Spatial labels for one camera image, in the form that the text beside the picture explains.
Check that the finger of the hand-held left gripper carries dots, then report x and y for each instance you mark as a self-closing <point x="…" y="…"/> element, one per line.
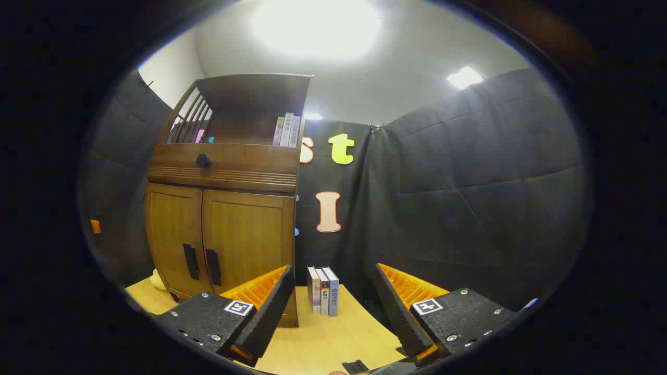
<point x="95" y="226"/>

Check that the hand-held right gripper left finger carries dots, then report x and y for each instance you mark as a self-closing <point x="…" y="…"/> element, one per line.
<point x="271" y="317"/>

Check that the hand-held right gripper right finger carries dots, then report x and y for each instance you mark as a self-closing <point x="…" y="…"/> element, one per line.
<point x="401" y="317"/>

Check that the wooden double-door shoe cabinet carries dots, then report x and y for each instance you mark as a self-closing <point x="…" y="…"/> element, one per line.
<point x="229" y="161"/>

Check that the dark cover standing book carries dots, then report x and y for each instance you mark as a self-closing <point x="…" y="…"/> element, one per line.
<point x="311" y="291"/>

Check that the white cover standing book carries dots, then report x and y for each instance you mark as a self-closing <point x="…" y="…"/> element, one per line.
<point x="323" y="294"/>

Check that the blue cover standing book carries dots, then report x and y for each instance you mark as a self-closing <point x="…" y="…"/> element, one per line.
<point x="333" y="297"/>

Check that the cream lumpy object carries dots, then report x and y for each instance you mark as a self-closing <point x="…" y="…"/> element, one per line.
<point x="157" y="281"/>

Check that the black round drawer knob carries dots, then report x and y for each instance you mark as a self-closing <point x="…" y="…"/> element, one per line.
<point x="203" y="160"/>

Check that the black backdrop cloth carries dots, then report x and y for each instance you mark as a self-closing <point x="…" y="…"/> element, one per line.
<point x="469" y="208"/>

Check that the small pink item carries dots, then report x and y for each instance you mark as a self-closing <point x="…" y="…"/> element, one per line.
<point x="199" y="136"/>

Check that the pink spine book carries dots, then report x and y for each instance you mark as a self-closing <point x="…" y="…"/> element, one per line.
<point x="278" y="133"/>

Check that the grey spine book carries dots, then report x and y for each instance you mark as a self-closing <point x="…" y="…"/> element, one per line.
<point x="295" y="131"/>

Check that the white spine book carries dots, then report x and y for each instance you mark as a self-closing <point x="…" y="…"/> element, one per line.
<point x="286" y="130"/>

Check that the small ceiling light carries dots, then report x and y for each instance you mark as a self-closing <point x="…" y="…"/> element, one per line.
<point x="465" y="77"/>

